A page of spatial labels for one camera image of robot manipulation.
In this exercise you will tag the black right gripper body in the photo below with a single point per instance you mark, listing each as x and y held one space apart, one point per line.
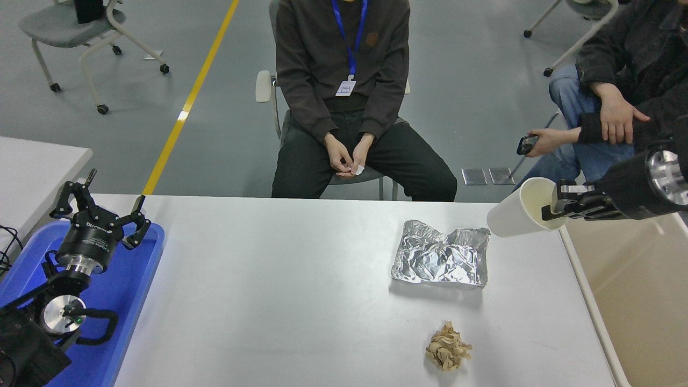
629 191

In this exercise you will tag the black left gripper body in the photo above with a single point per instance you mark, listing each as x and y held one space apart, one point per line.
88 239

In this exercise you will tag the black phone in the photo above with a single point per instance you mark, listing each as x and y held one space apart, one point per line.
525 145

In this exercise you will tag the pale paper cup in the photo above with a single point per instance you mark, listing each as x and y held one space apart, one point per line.
510 217

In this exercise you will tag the foil tray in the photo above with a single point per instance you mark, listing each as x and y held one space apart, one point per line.
441 258

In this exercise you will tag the tan paper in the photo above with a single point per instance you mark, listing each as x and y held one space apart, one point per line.
446 349

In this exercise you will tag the small white paper scrap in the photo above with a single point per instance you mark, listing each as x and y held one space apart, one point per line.
359 170

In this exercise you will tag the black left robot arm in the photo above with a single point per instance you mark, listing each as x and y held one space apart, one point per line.
21 349

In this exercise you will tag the person's left hand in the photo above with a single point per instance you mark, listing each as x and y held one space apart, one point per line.
363 153
556 138

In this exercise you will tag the person's right hand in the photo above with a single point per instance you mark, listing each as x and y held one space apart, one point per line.
338 156
615 115

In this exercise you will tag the white side table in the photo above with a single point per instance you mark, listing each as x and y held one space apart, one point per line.
32 172

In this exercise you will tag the blue plastic tray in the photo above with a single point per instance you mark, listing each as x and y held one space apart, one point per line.
129 290

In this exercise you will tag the metal floor plate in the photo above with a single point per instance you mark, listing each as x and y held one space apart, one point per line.
474 177
501 176

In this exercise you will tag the large pale bin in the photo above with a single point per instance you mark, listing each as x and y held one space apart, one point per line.
645 301

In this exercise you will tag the yellow floor tape line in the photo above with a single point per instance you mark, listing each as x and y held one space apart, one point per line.
188 102

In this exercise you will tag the person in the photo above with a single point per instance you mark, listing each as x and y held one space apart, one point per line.
312 54
623 37

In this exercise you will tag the grey wheeled chair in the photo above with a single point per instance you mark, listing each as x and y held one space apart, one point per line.
591 8
59 24

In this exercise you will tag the black bag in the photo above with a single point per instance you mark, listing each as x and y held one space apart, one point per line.
88 11

